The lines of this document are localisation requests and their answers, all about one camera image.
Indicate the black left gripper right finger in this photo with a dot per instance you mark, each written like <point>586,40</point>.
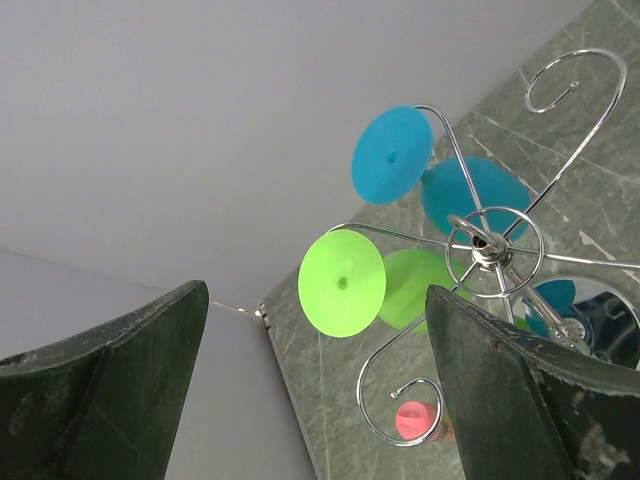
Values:
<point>524,407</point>

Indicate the pink capped spice bottle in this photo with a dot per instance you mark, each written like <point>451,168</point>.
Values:
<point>415,418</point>

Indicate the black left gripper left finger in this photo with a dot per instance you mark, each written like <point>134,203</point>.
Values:
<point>105,403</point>

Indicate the blue plastic wine glass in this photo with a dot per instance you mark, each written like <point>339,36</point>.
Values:
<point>392,157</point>

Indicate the green plastic wine glass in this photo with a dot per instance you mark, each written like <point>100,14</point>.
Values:
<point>345,283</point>

